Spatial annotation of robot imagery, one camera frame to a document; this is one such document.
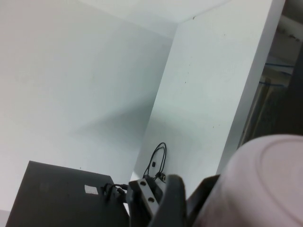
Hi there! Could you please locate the black looped cable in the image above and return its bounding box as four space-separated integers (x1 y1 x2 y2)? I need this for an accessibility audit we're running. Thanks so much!
143 141 168 183

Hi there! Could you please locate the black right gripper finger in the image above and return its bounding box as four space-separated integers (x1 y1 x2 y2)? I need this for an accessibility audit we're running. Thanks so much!
149 174 187 227

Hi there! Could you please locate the black cable with plug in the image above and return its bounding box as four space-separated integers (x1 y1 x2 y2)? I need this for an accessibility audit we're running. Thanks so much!
101 182 130 203

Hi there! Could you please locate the grey black left gripper body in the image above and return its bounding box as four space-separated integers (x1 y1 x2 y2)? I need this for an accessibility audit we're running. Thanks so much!
127 177 166 227

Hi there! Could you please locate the pink plastic cup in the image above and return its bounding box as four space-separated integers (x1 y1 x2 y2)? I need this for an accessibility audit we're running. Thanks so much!
193 134 303 227

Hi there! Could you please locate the black box with white sticker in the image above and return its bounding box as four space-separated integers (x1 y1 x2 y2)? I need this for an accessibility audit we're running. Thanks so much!
4 160 131 227

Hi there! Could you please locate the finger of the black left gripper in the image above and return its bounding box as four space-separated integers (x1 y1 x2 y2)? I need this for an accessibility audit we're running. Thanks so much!
181 174 221 227

